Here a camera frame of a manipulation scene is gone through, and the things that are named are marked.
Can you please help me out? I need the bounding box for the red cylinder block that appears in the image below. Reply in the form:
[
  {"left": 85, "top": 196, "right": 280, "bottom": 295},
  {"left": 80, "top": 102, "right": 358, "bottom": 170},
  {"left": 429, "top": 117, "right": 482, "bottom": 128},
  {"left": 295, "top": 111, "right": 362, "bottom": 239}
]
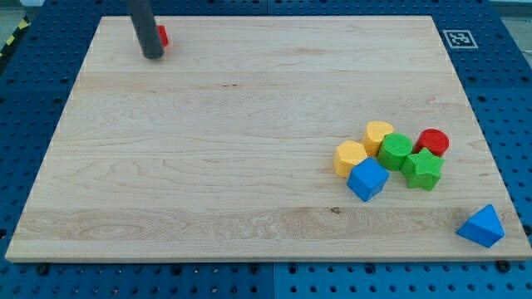
[{"left": 412, "top": 129, "right": 450, "bottom": 157}]

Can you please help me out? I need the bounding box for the blue triangle block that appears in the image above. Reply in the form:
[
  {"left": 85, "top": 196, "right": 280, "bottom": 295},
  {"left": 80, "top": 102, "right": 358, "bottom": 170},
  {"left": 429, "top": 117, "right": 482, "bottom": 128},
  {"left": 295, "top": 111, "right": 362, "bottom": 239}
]
[{"left": 456, "top": 204, "right": 505, "bottom": 248}]

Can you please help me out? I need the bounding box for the red block behind rod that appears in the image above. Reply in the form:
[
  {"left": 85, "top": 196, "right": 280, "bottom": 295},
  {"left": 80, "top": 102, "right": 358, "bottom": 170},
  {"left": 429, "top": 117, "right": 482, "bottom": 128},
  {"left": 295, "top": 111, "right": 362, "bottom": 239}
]
[{"left": 157, "top": 25, "right": 170, "bottom": 47}]

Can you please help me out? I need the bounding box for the yellow black hazard tape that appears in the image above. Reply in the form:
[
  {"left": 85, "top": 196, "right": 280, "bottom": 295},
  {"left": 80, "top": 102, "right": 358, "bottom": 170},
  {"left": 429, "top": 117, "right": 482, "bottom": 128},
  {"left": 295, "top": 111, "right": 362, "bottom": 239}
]
[{"left": 1, "top": 15, "right": 31, "bottom": 59}]

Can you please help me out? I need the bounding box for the green star block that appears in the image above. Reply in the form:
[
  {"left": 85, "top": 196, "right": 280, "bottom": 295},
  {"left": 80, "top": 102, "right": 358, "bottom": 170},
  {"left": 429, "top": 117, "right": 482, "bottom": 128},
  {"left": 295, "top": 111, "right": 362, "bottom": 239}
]
[{"left": 400, "top": 148, "right": 445, "bottom": 191}]

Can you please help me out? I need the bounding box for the light wooden board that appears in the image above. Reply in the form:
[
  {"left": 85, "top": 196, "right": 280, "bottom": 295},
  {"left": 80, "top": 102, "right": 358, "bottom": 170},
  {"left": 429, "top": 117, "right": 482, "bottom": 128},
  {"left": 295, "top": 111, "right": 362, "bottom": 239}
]
[{"left": 6, "top": 16, "right": 531, "bottom": 263}]

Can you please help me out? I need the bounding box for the green cylinder block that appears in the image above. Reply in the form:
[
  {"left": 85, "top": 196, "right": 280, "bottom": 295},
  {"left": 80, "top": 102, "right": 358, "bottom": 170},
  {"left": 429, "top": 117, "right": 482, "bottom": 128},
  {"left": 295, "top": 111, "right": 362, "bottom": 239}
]
[{"left": 377, "top": 133, "right": 413, "bottom": 170}]

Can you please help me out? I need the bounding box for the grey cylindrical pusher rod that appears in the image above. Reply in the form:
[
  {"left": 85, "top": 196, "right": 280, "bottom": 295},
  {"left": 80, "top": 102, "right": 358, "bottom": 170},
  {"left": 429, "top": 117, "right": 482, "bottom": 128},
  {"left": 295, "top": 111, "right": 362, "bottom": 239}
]
[{"left": 126, "top": 0, "right": 164, "bottom": 60}]

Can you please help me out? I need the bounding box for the yellow hexagon block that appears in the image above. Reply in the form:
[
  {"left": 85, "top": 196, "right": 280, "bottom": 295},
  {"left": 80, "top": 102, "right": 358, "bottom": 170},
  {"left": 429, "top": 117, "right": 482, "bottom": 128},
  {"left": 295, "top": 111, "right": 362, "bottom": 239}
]
[{"left": 333, "top": 140, "right": 367, "bottom": 178}]

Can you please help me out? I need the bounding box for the yellow heart block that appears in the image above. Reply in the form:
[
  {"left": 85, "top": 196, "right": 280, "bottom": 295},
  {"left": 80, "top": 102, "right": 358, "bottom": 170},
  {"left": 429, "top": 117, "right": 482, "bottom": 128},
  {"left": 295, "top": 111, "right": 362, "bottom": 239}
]
[{"left": 362, "top": 120, "right": 394, "bottom": 156}]

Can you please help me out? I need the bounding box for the blue cube block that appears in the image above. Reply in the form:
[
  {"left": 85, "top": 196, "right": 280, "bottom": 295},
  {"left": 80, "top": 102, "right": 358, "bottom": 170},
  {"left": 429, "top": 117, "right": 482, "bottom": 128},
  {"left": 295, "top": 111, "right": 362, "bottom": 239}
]
[{"left": 347, "top": 158, "right": 390, "bottom": 202}]

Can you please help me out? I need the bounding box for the white fiducial marker tag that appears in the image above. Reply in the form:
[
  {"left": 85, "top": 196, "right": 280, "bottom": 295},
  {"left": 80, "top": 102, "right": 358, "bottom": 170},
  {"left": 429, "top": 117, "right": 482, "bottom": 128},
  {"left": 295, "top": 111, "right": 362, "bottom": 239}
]
[{"left": 442, "top": 29, "right": 478, "bottom": 49}]

